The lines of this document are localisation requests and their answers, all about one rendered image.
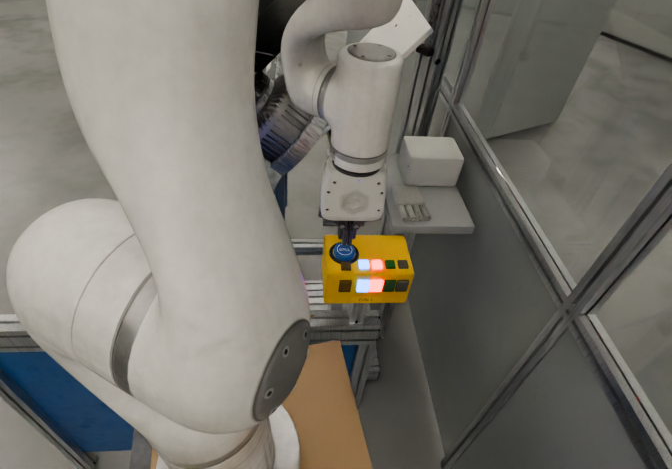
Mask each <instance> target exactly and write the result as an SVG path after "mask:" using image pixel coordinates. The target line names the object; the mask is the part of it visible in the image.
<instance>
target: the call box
mask: <svg viewBox="0 0 672 469"><path fill-rule="evenodd" d="M341 242H342V240H341V239H338V235H325V237H324V243H323V255H322V279H323V297H324V302H325V303H326V304H327V303H404V302H406V299H407V296H408V293H409V290H410V286H411V283H412V280H413V277H414V274H415V273H414V270H413V266H412V262H411V259H410V255H409V251H408V247H407V244H406V240H405V237H404V236H403V235H356V238H355V239H352V245H353V246H354V248H355V256H354V258H353V259H352V260H350V261H341V260H338V259H337V258H336V257H335V256H334V254H333V251H334V247H335V245H336V243H341ZM359 260H368V261H369V269H359V262H358V261H359ZM372 260H381V261H382V266H383V268H382V269H373V268H372ZM385 260H394V261H395V266H396V268H395V269H386V267H385ZM398 260H407V262H408V266H409V268H408V269H399V267H398V263H397V261H398ZM341 262H351V271H341V264H340V263H341ZM340 280H352V285H351V291H350V292H338V289H339V281H340ZM358 280H370V284H371V280H383V284H384V280H396V283H397V280H409V285H408V288H407V291H406V292H395V289H394V292H382V290H381V292H369V290H368V292H356V288H357V283H358Z"/></svg>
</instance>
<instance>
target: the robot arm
mask: <svg viewBox="0 0 672 469"><path fill-rule="evenodd" d="M402 1H403V0H306V1H305V2H304V3H303V4H302V5H301V6H300V7H299V8H298V9H297V10H296V11H295V13H294V14H293V15H292V17H291V18H290V20H289V22H288V23H287V25H286V27H285V30H284V33H283V36H282V40H281V61H282V68H283V74H284V79H285V84H286V88H287V91H288V94H289V97H290V99H291V101H292V103H293V104H294V105H295V106H296V107H297V108H298V109H300V110H302V111H303V112H305V113H308V114H310V115H313V116H315V117H318V118H321V119H323V120H325V121H327V122H328V124H329V125H330V127H331V141H330V142H331V147H328V149H327V155H328V156H329V158H328V160H327V163H326V166H325V170H324V174H323V180H322V186H321V194H320V199H321V203H320V206H319V209H318V217H320V218H324V219H327V220H332V221H333V222H334V223H335V224H337V225H338V226H339V227H338V239H341V240H342V246H345V245H346V244H347V245H348V246H351V244H352V239H355V238H356V231H357V230H358V229H359V228H360V225H362V224H363V223H365V222H366V221H374V220H378V219H380V218H381V217H382V214H383V210H384V203H385V194H386V183H387V168H386V164H385V159H386V154H387V149H388V144H389V139H390V134H391V128H392V123H393V118H394V113H395V108H396V103H397V98H398V92H399V87H400V82H401V77H402V72H403V67H404V58H403V56H402V55H401V54H400V53H399V52H398V51H397V50H395V49H393V48H391V47H389V46H386V45H382V44H377V43H369V42H358V43H352V44H348V45H346V46H344V47H342V48H341V49H340V50H339V52H338V55H337V64H334V63H332V62H331V61H330V60H329V59H328V57H327V55H326V50H325V34H326V33H329V32H335V31H347V30H365V29H373V28H377V27H380V26H383V25H385V24H387V23H389V22H390V21H392V20H393V19H394V17H395V16H396V15H397V13H398V12H399V10H400V7H401V4H402ZM46 7H47V13H48V18H49V23H50V29H51V34H52V39H53V44H54V49H55V53H56V57H57V61H58V64H59V68H60V72H61V76H62V80H63V83H64V87H65V90H66V93H67V96H68V99H69V102H70V104H71V107H72V110H73V112H74V115H75V118H76V120H77V122H78V125H79V127H80V129H81V132H82V134H83V136H84V138H85V140H86V143H87V145H88V147H89V149H90V151H91V153H92V155H93V157H94V158H95V160H96V162H97V164H98V166H99V168H100V169H101V171H102V173H103V174H104V176H105V178H106V180H107V181H108V183H109V185H110V186H111V188H112V190H113V191H114V193H115V195H116V197H117V199H118V201H117V200H111V199H101V198H90V199H81V200H76V201H72V202H68V203H65V204H62V205H60V206H58V207H56V208H54V209H52V210H50V211H48V212H47V213H45V214H43V215H42V216H41V217H39V218H38V219H37V220H35V221H34V222H33V223H32V224H31V225H30V226H29V227H28V228H27V229H26V230H25V231H24V232H23V233H22V234H21V236H20V237H19V238H18V240H17V241H16V243H15V245H14V246H13V248H12V251H11V253H10V255H9V259H8V263H7V269H6V285H7V291H8V295H9V299H10V302H11V305H12V307H13V309H14V312H15V314H16V316H17V318H18V319H19V321H20V323H21V324H22V326H23V327H24V329H25V330H26V331H27V333H28V334H29V335H30V336H31V338H32V339H33V340H34V341H35V342H36V343H37V344H38V345H39V346H40V347H41V348H42V349H43V350H44V351H45V352H46V353H47V354H48V355H50V356H51V357H52V358H53V359H54V360H55V361H56V362H57V363H58V364H59V365H60V366H62V367H63V368H64V369H65V370H66V371H67V372H68V373H69V374H71V375H72V376H73V377H74V378H75V379H76V380H77V381H79V382H80V383H81V384H82V385H83V386H84V387H86V388H87V389H88V390H89V391H90V392H92V393H93V394H94V395H95V396H96V397H98V398H99V399H100V400H101V401H102V402H104V403H105V404H106V405H107V406H108V407H110V408H111V409H112V410H113V411H114V412H116V413H117V414H118V415H119V416H120V417H122V418H123V419H124V420H125V421H127V422H128V423H129V424H130V425H131V426H132V427H134V428H135V429H136V430H137V431H138V432H139V433H140V434H142V435H143V436H144V437H145V438H146V439H147V441H148V442H149V443H150V445H151V446H152V447H153V449H154V450H155V451H156V452H157V454H158V455H159V457H158V461H157V466H156V469H299V466H300V444H299V438H298V433H297V430H296V428H295V425H294V422H293V420H292V419H291V417H290V415H289V414H288V412H287V411H286V410H285V408H284V407H283V406H282V405H281V404H282V403H283V402H284V401H285V399H286V398H287V397H288V395H289V394H291V393H292V392H293V390H294V389H295V387H296V381H297V379H298V377H299V375H300V373H301V370H302V368H303V365H304V363H305V359H307V356H308V352H309V349H308V345H309V341H310V319H311V316H310V307H309V299H308V295H307V290H306V285H305V282H304V278H303V275H302V271H301V268H300V265H299V262H298V259H297V256H296V253H295V250H294V247H293V244H292V241H291V239H290V236H289V233H288V230H287V227H286V225H285V222H284V219H283V216H282V214H281V211H280V208H279V206H278V203H277V200H276V198H275V195H274V193H273V190H272V187H271V184H270V181H269V178H268V174H267V171H266V167H265V163H264V158H263V154H262V150H261V145H260V138H259V132H258V123H257V115H256V105H255V88H254V67H255V50H256V36H257V22H258V8H259V0H46Z"/></svg>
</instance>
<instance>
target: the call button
mask: <svg viewBox="0 0 672 469"><path fill-rule="evenodd" d="M333 254H334V256H335V257H336V258H337V259H338V260H341V261H350V260H352V259H353V258H354V256H355V248H354V246H353V245H352V244H351V246H348V245H347V244H346V245H345V246H342V242H341V243H336V245H335V247H334V251H333Z"/></svg>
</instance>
